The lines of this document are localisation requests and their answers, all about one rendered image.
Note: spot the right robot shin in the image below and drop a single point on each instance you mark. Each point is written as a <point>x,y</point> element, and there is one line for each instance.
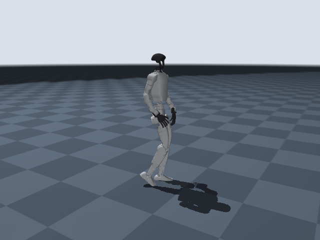
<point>157,159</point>

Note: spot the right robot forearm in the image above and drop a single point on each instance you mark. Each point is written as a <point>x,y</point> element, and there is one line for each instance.
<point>149,104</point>

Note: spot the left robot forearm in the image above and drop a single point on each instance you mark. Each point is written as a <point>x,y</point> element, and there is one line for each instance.
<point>170,103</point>

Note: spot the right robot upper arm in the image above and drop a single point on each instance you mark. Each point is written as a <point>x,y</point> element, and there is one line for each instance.
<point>151,79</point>

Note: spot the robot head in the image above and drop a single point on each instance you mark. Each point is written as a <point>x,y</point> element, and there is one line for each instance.
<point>158,57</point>

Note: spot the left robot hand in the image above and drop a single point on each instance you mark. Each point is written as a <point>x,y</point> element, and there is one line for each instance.
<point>173,116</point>

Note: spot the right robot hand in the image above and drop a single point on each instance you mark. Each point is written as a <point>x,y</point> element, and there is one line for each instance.
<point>162,118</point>

